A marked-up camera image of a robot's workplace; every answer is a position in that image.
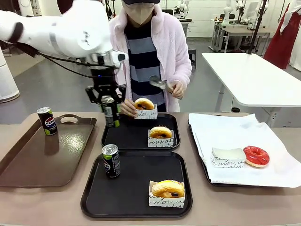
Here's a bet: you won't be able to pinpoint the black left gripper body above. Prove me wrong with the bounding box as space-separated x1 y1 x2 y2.
90 67 119 97

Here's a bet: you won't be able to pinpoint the black Pepsi can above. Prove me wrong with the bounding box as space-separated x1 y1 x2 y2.
101 144 121 178
100 96 121 129
37 107 58 136

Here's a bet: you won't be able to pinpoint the yellow glazed donut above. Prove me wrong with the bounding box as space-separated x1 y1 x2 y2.
149 126 173 139
151 180 185 198
134 98 155 111

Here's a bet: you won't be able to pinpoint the white printed paper donut box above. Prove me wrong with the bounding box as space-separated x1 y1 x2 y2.
134 107 158 120
211 147 246 168

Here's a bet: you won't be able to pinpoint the metal serving tongs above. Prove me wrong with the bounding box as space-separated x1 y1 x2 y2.
150 75 183 101

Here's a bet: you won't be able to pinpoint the person's left forearm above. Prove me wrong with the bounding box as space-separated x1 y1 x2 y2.
173 58 192 95

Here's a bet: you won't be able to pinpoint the person's right forearm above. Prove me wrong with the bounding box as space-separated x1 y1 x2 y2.
115 63 129 101

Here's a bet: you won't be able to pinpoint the person's right hand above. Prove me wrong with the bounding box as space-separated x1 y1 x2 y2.
119 98 138 118

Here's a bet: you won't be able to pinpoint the person's left hand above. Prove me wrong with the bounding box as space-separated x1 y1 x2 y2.
167 81 185 99

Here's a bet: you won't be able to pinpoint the black square serving tray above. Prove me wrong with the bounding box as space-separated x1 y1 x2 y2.
101 113 181 152
80 151 193 218

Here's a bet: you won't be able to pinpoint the person in pink fleece robe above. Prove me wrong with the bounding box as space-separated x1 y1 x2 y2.
109 0 192 113

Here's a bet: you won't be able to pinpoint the beige face mask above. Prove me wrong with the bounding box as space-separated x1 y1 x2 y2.
122 1 156 25

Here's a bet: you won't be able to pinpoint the small grey stool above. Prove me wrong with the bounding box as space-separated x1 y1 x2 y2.
188 48 197 69

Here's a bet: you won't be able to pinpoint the standing person in dark clothes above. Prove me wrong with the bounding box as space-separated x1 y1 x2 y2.
57 0 76 15

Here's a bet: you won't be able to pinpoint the black cap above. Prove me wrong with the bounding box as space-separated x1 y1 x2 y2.
122 0 161 5

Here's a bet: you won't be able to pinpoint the white cylindrical stand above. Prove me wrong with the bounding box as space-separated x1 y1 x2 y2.
0 48 21 103

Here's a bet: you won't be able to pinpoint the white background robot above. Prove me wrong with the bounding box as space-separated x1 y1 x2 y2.
174 0 191 18
223 0 236 24

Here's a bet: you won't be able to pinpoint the black tray with white paper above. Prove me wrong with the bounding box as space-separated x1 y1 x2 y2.
189 113 301 188

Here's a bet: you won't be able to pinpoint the black tray under paper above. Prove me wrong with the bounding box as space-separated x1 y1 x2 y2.
187 119 285 188

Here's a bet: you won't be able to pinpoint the white rectangular table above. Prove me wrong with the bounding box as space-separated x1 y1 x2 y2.
201 52 301 122

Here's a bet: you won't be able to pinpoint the grey workbench table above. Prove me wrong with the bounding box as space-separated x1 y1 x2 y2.
211 18 278 54

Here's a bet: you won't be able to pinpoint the black vertical pole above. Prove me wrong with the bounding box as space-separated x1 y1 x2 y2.
248 0 269 54

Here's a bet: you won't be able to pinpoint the red glazed donut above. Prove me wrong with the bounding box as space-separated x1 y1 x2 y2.
242 145 270 168

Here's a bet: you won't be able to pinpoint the red dress on mannequin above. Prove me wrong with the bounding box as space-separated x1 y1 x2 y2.
263 3 296 69

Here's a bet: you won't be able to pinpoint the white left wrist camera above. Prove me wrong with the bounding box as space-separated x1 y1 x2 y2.
110 50 129 63

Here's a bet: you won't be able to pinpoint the brown plastic tray with handles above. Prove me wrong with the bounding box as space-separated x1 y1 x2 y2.
0 114 97 188

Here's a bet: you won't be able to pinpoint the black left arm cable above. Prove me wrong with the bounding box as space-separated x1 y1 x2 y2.
0 22 99 79

